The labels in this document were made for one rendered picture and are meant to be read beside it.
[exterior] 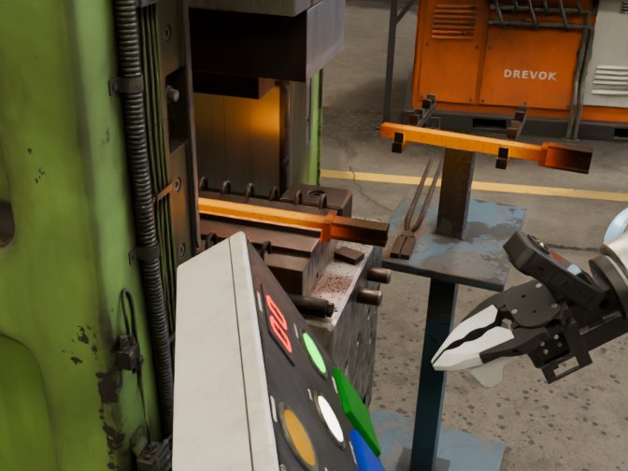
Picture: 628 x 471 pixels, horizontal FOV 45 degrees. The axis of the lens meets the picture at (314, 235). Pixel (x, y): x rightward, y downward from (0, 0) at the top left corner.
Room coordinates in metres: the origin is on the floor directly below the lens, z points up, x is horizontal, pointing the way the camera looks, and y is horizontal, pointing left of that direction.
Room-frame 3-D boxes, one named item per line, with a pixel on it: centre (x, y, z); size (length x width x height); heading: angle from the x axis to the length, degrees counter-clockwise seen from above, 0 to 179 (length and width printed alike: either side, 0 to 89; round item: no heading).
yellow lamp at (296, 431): (0.42, 0.01, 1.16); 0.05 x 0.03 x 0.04; 164
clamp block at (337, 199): (1.27, 0.00, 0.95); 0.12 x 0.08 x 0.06; 74
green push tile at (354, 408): (0.63, -0.05, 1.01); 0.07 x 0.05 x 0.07; 9
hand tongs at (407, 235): (1.70, -0.26, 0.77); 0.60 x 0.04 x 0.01; 165
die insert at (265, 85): (1.17, 0.22, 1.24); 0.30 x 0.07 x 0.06; 74
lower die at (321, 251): (1.14, 0.19, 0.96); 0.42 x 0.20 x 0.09; 74
